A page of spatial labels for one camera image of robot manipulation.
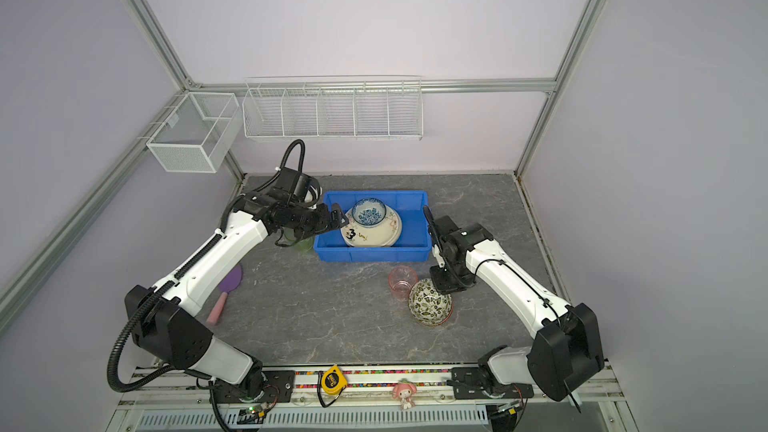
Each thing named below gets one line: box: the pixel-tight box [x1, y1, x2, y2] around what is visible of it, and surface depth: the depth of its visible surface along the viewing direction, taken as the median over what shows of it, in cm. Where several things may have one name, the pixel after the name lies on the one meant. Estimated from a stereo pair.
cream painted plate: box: [341, 198, 403, 248], surface depth 101 cm
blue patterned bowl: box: [351, 197, 387, 227], surface depth 104 cm
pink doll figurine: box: [392, 378, 417, 410], surface depth 72 cm
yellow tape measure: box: [316, 364, 348, 408], surface depth 75 cm
